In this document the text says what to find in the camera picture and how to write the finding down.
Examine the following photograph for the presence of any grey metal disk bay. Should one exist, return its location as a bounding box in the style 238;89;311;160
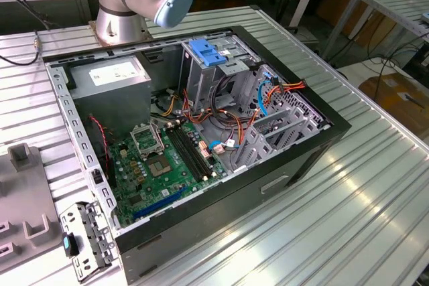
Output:
231;64;332;173

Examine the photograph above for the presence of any black RAM slot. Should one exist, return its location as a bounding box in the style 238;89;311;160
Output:
171;125;210;180
166;126;206;182
175;124;215;178
180;123;219;176

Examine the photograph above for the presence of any grey metal drive cage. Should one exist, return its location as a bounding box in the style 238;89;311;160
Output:
179;31;262;113

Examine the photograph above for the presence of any metal locking lever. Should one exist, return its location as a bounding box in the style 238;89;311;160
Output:
150;121;168;153

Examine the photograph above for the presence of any green motherboard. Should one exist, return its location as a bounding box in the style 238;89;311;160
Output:
107;120;229;230

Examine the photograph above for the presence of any CPU socket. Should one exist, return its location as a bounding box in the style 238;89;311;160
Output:
144;153;174;178

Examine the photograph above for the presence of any blue plastic drive latch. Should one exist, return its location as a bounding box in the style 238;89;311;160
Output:
188;38;229;68

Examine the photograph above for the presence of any metal socket cover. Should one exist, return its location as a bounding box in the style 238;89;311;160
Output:
129;124;167;161

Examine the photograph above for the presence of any black open PC case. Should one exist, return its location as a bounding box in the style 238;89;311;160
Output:
42;24;352;285

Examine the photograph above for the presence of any blue expansion slot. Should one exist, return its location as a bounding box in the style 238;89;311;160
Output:
133;186;188;220

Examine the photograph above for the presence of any grey power supply unit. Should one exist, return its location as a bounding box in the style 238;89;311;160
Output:
68;54;154;139

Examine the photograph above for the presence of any brown cardboard box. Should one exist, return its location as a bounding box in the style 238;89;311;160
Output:
358;73;429;139

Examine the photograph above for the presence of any black latch with teal tab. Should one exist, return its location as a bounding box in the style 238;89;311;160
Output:
62;232;80;259

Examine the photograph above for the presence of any grey parts rack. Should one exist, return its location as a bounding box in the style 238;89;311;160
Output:
0;143;64;273

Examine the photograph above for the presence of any metal slat side table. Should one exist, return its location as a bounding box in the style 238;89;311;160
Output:
330;0;429;62

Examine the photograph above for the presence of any red orange wire bundle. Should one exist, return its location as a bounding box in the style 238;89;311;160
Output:
180;88;259;146

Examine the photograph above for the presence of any yellow orange power wire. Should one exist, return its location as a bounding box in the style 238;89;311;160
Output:
160;93;180;117

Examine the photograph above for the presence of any blue data wire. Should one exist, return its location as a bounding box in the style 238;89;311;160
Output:
207;70;273;155

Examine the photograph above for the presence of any red orange disk power wire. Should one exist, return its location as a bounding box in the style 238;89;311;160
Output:
261;77;308;106

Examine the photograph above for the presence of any metal expansion card bracket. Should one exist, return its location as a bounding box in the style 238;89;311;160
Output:
59;200;118;283

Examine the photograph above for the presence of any black cable with silver connector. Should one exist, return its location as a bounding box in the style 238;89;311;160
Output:
0;0;63;66

